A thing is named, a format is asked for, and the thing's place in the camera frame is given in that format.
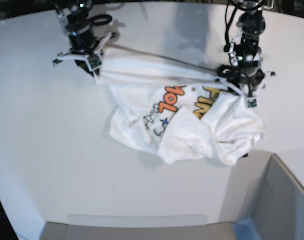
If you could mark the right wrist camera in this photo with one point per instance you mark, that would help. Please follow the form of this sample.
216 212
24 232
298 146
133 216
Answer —
93 62

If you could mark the white printed t-shirt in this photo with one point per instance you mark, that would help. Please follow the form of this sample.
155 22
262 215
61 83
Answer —
175 111

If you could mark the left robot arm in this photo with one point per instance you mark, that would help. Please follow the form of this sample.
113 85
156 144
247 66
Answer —
244 24

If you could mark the grey cardboard bin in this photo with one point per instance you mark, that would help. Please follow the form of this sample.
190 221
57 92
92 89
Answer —
277 212

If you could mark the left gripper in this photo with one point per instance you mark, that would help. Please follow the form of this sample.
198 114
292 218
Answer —
241 83

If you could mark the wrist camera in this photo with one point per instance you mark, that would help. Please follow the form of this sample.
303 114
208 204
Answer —
251 102
93 62

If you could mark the grey tape strip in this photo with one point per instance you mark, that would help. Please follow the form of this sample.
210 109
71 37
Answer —
137 222

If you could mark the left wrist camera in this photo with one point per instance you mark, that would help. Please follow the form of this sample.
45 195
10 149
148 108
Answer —
251 102

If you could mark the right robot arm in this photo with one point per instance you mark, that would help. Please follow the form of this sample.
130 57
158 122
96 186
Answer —
76 14

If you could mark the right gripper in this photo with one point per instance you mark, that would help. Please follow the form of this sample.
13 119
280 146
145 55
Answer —
83 42

